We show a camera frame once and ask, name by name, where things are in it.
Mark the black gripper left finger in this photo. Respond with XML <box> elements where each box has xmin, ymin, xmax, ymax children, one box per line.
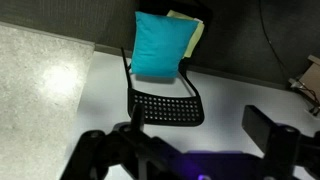
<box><xmin>59</xmin><ymin>103</ymin><xmax>188</xmax><ymax>180</ymax></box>

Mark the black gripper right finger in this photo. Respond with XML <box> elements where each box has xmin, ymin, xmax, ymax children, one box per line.
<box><xmin>241</xmin><ymin>104</ymin><xmax>320</xmax><ymax>180</ymax></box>

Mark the cardboard box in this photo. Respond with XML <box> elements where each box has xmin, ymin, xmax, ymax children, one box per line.
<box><xmin>288</xmin><ymin>54</ymin><xmax>320</xmax><ymax>118</ymax></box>

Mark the black perforated chair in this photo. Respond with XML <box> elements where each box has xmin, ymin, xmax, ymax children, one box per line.
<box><xmin>120</xmin><ymin>0</ymin><xmax>214</xmax><ymax>128</ymax></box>

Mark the teal pillow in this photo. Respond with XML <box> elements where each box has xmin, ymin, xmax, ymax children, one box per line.
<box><xmin>130</xmin><ymin>10</ymin><xmax>200</xmax><ymax>80</ymax></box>

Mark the pale yellow cushion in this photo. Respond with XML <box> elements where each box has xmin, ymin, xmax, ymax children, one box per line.
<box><xmin>166</xmin><ymin>9</ymin><xmax>205</xmax><ymax>60</ymax></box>

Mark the black floor cable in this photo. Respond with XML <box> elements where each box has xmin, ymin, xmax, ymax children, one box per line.
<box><xmin>258</xmin><ymin>0</ymin><xmax>292</xmax><ymax>81</ymax></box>

